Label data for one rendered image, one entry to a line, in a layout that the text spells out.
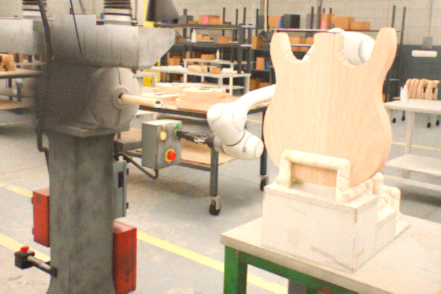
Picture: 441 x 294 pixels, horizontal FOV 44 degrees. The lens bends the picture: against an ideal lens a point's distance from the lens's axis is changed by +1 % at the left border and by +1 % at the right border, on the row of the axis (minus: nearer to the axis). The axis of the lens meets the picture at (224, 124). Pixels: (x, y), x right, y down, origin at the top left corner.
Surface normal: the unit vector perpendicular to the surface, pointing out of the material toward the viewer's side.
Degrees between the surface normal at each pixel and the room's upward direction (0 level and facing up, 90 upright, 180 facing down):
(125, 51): 90
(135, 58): 90
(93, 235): 90
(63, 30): 90
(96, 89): 81
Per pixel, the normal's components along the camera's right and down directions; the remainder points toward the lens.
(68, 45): -0.63, 0.11
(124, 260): 0.77, 0.13
